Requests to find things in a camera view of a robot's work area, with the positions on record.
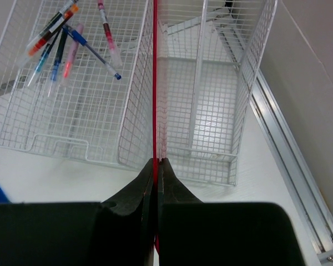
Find pink highlighter pen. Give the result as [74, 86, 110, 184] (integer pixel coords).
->
[61, 39, 79, 87]

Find aluminium rail right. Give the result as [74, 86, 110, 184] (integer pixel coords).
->
[250, 72, 333, 265]

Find white wire mesh organizer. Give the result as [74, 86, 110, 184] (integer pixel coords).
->
[0, 1, 277, 186]

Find red plastic folder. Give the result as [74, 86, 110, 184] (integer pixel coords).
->
[152, 0, 159, 254]

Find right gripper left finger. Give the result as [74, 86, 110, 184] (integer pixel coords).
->
[0, 161, 155, 265]

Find orange red gel pen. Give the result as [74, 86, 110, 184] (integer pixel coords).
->
[17, 1, 79, 68]

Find blue cap gel pen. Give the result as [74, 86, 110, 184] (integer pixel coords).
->
[47, 30, 68, 97]

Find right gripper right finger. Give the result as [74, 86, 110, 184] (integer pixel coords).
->
[158, 158, 305, 265]

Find teal cap gel pen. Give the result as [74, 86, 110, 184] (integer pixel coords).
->
[26, 30, 60, 88]

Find dark blue clip pen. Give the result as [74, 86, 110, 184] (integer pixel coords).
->
[63, 24, 122, 80]

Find dark red gel pen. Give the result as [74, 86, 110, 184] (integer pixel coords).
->
[97, 0, 122, 67]

